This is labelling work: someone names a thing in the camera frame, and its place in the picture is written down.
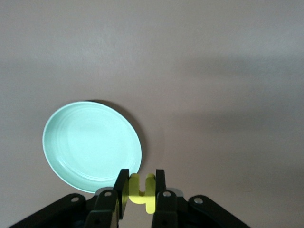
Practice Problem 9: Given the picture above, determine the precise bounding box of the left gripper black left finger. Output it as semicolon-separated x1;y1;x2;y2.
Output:
86;169;130;228

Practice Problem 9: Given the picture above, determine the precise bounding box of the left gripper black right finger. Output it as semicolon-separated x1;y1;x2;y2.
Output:
152;169;188;228

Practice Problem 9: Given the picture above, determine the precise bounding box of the yellow lowercase letter h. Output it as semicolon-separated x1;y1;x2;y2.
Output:
128;173;157;214

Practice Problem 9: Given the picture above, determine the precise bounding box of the green plate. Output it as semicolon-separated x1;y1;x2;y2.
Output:
42;101;143;194

